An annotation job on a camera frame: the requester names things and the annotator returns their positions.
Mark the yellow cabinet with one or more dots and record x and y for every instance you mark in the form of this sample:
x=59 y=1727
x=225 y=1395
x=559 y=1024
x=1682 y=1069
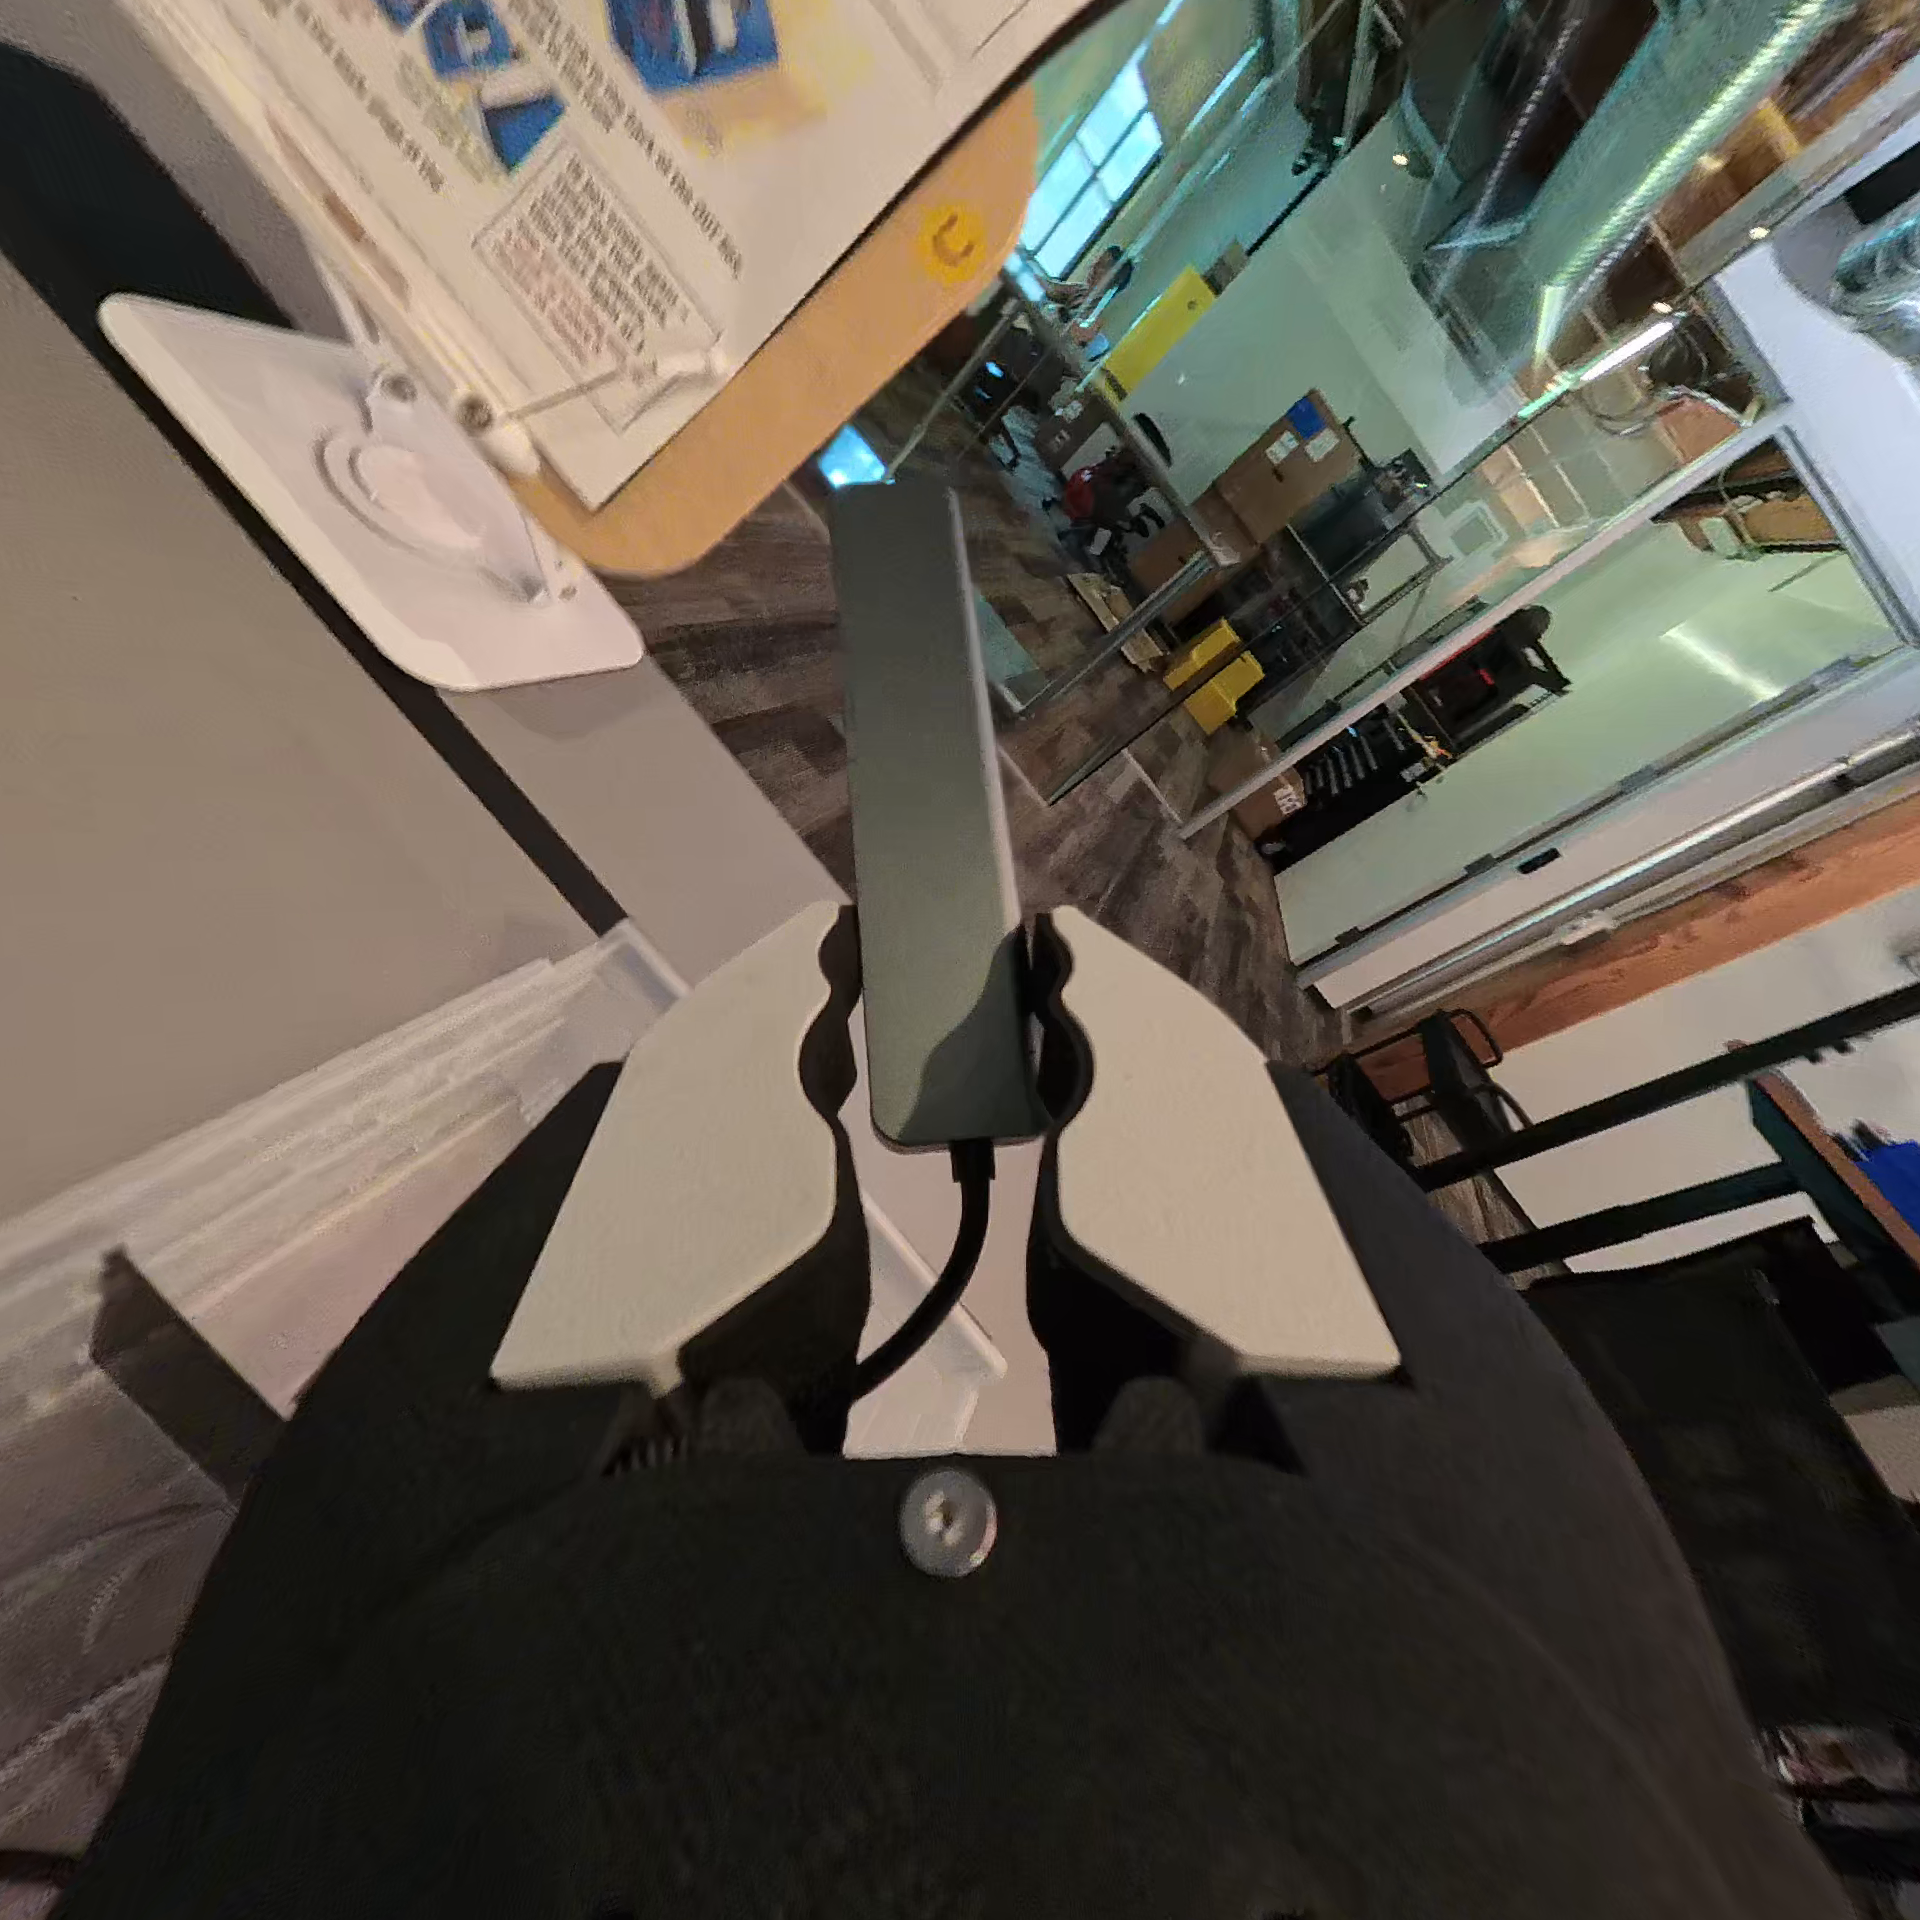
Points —
x=1164 y=332

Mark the white charging pad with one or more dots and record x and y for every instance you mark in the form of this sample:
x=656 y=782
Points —
x=256 y=406

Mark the clear plastic bin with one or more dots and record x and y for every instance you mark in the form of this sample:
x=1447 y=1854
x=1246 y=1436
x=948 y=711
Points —
x=302 y=1142

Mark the yellow smiley sticker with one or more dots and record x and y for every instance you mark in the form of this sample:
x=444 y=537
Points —
x=952 y=241

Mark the black shelving rack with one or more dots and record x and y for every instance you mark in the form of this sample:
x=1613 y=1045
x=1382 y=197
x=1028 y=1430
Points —
x=1425 y=720

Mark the dark grey usb hub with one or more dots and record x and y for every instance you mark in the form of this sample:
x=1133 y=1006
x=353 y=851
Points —
x=922 y=824

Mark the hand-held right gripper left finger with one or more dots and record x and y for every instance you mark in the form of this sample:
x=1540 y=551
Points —
x=675 y=1201

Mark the yellow bin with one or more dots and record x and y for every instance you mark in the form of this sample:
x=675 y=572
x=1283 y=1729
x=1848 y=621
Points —
x=1215 y=673

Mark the black room divider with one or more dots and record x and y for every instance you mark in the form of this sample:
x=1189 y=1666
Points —
x=1727 y=1501

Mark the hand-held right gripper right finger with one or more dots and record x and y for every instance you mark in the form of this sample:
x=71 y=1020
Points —
x=1215 y=1201

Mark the black metal bench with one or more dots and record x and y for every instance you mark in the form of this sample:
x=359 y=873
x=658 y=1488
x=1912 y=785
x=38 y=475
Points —
x=1652 y=1100

